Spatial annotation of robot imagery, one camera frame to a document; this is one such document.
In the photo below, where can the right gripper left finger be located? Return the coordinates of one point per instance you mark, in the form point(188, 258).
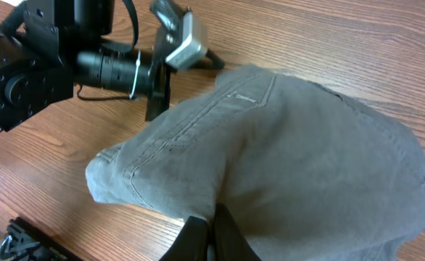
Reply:
point(193, 243)

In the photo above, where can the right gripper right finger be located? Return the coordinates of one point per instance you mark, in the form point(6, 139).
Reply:
point(230, 244)

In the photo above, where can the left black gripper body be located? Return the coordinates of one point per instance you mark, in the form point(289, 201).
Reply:
point(168, 38)

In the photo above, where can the grey shorts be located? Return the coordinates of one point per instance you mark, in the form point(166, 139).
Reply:
point(306, 173)

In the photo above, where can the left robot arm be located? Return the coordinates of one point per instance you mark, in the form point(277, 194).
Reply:
point(50, 50)

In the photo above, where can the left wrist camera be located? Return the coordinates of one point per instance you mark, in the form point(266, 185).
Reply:
point(193, 45)

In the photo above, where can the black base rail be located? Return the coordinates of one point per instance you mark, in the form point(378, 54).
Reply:
point(24, 242)

